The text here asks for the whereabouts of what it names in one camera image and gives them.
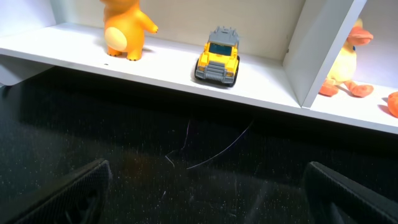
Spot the grey and yellow toy truck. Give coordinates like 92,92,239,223
194,26,241,88

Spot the yellow rubber duck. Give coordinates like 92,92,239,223
99,0,159,62

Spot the white shelf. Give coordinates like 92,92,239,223
0,0,398,135

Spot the white plush duck yellow hat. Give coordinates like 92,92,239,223
387,91,398,118

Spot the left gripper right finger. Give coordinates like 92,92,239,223
303,161,398,224

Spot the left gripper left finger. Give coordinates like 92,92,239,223
0,158,113,224

